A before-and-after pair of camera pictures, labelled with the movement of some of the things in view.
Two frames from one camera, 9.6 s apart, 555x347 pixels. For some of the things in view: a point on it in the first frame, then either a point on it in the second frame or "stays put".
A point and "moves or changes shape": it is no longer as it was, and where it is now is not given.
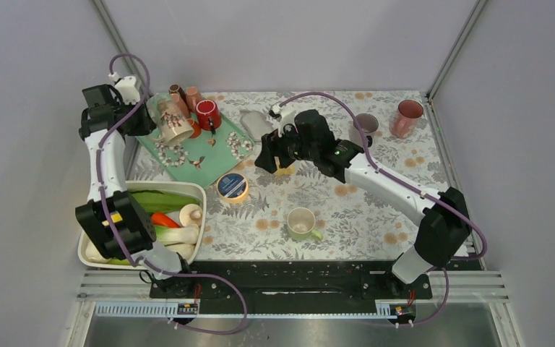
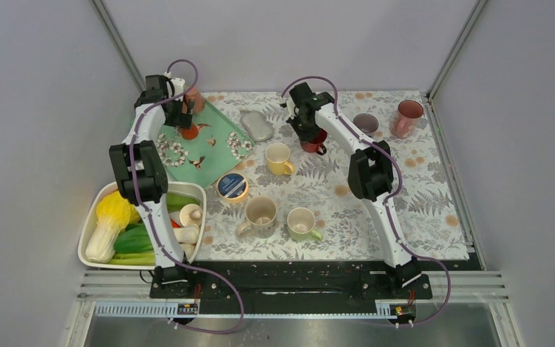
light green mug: (300, 222) stays put
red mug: (207, 109) moves or changes shape
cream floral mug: (172, 126) moves or changes shape
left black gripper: (146, 126) -> (181, 120)
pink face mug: (403, 123) stays put
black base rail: (290, 280) stays put
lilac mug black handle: (368, 124) stays put
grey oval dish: (256, 123) stays put
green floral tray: (204, 160) stays put
